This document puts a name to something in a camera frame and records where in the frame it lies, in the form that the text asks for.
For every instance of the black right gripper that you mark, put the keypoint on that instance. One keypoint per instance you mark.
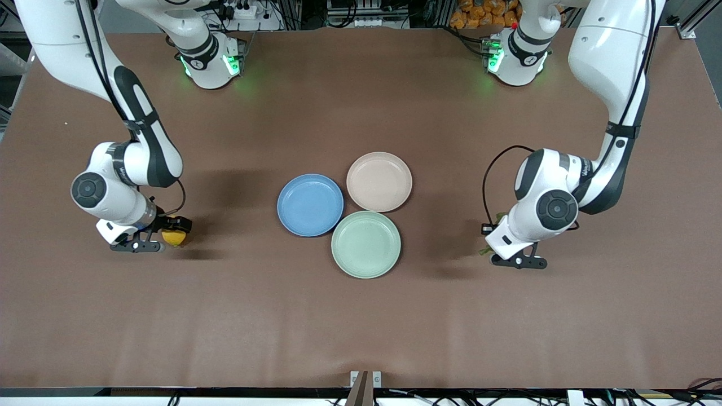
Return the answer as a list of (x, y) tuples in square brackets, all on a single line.
[(164, 223)]

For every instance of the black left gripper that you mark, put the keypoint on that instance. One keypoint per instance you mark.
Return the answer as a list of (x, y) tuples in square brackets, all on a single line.
[(487, 229)]

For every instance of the mint green round plate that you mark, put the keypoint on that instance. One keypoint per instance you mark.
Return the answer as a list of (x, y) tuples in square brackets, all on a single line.
[(366, 244)]

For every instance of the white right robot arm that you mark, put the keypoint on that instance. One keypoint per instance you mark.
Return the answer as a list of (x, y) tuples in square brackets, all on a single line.
[(56, 45)]

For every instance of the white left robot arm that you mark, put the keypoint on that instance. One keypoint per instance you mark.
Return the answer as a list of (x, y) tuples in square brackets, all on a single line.
[(609, 45)]

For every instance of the yellow lemon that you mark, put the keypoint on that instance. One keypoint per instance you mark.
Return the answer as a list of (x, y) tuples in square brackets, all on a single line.
[(174, 239)]

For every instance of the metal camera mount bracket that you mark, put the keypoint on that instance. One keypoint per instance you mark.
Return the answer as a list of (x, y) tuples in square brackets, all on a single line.
[(365, 386)]

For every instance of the pale pink round plate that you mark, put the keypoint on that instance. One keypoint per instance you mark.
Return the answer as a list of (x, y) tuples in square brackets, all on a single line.
[(379, 181)]

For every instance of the bag of orange fruits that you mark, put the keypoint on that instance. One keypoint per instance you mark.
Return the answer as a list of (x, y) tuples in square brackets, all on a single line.
[(479, 12)]

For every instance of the white power strip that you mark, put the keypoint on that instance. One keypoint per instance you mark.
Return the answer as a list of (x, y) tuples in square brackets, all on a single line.
[(241, 10)]

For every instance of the blue round plate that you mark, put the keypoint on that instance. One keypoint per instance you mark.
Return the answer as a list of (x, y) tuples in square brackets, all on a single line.
[(310, 204)]

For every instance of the green lettuce leaf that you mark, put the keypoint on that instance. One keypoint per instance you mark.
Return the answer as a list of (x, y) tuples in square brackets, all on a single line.
[(485, 250)]

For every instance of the brown table cover sheet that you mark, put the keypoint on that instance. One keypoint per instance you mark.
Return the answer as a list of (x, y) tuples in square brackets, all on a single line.
[(361, 327)]

